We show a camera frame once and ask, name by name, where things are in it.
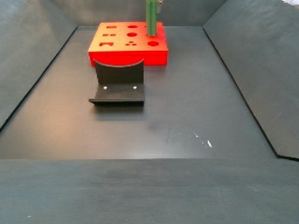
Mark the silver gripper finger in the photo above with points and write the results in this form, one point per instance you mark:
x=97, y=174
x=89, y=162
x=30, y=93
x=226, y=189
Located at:
x=158, y=6

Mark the grey bin enclosure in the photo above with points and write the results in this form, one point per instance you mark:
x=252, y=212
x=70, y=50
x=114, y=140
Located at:
x=204, y=155

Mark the red shape-sorting block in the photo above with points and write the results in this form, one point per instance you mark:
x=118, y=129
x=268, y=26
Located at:
x=121, y=44

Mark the green star-shaped peg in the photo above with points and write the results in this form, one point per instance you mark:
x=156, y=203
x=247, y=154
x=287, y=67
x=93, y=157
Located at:
x=150, y=17

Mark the black curved holder bracket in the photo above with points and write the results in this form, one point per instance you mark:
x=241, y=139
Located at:
x=120, y=84

